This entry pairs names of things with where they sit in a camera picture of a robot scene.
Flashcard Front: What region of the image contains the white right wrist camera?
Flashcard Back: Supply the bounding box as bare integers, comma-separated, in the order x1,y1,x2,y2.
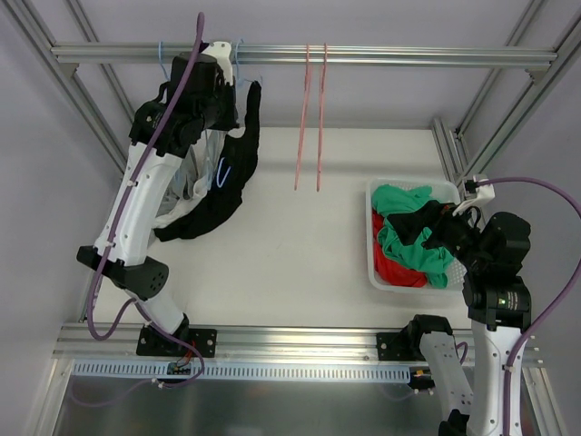
453,174,496,216

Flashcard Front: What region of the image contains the aluminium hanging rail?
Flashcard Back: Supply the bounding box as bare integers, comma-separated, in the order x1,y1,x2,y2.
51,43,558,71

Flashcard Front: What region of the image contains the blue wire hanger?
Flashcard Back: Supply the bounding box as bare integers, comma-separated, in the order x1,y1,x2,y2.
215,38,250,188
157,41,171,82
202,130,218,191

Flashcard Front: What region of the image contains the aluminium frame left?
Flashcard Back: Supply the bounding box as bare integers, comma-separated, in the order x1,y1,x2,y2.
0,0,164,273

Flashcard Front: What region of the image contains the black tank top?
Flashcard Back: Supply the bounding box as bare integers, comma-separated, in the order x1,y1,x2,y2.
153,81,262,242

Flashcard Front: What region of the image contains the black right arm base bracket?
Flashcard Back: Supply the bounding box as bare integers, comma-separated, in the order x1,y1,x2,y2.
376,314,453,362

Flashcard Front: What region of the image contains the white perforated plastic basket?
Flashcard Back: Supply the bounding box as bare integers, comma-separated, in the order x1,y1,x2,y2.
366,176,466,295

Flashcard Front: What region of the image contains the pink wire hanger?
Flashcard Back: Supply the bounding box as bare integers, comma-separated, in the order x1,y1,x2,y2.
316,43,328,192

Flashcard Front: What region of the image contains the green shirt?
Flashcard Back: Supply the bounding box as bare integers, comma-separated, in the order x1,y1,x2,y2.
370,183,455,290

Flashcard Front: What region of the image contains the aluminium front table rail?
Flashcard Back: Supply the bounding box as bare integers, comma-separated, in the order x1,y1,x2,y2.
52,322,541,364

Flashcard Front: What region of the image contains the white slotted cable duct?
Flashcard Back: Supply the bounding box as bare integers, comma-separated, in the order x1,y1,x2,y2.
72,360,411,384

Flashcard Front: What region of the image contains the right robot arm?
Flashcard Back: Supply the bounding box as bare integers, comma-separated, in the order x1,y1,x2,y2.
388,201,532,435

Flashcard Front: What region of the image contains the aluminium frame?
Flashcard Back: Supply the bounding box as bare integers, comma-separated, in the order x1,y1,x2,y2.
0,0,164,273
431,1,580,184

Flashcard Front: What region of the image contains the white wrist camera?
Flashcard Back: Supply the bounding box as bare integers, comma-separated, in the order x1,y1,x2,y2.
202,41,235,86
453,174,496,216

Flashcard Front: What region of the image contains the black left arm base bracket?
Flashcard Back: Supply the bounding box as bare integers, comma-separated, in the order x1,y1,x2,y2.
135,326,217,358

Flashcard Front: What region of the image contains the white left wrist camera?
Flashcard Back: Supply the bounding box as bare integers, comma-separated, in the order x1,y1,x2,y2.
202,41,235,86

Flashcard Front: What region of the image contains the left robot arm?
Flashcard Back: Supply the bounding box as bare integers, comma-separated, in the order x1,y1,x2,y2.
76,42,238,356

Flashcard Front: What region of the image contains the aluminium frame right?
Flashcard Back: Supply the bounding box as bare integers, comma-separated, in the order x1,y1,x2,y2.
431,1,580,184

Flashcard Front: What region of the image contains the red tank top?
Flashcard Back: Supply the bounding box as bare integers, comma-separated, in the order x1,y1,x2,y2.
371,210,428,288

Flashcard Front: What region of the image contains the white tank top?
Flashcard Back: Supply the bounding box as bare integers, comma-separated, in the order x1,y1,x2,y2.
153,130,225,230

